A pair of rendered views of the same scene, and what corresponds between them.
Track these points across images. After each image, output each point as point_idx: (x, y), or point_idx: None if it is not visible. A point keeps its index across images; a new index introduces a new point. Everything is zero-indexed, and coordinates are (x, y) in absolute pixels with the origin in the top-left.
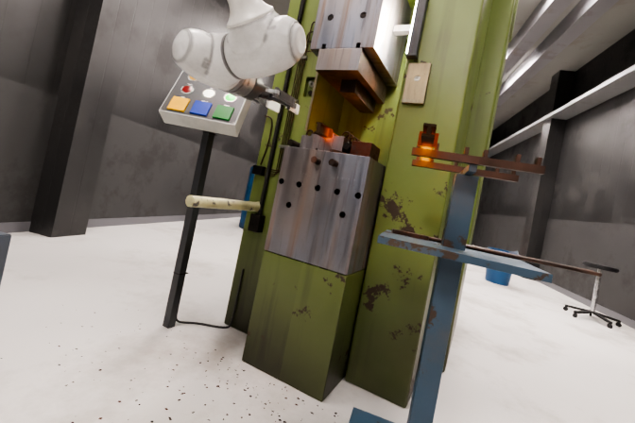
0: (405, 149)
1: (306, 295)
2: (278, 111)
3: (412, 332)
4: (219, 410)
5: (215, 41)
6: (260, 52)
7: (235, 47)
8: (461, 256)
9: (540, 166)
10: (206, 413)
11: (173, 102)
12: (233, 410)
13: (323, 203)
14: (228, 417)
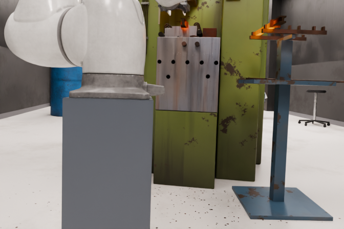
0: (232, 29)
1: (192, 130)
2: (170, 15)
3: (252, 138)
4: (167, 204)
5: None
6: None
7: None
8: (296, 82)
9: (324, 30)
10: (162, 206)
11: None
12: (174, 202)
13: (193, 71)
14: (175, 205)
